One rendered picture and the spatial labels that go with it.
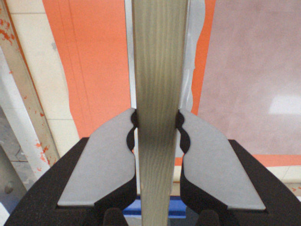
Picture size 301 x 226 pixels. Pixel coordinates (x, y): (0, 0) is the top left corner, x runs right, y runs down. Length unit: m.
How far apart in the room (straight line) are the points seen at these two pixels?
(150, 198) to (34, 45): 0.26
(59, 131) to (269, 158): 0.42
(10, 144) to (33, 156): 1.75
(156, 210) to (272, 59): 0.26
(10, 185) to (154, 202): 0.31
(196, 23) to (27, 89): 0.26
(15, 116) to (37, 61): 0.09
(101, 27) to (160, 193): 0.22
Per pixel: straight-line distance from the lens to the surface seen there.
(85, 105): 0.30
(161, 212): 0.19
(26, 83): 0.31
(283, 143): 0.41
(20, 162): 2.24
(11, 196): 0.42
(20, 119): 0.32
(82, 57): 0.27
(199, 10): 0.25
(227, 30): 0.27
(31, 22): 0.30
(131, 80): 0.17
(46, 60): 0.30
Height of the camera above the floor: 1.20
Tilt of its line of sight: 61 degrees down
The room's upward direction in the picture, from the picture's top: 178 degrees counter-clockwise
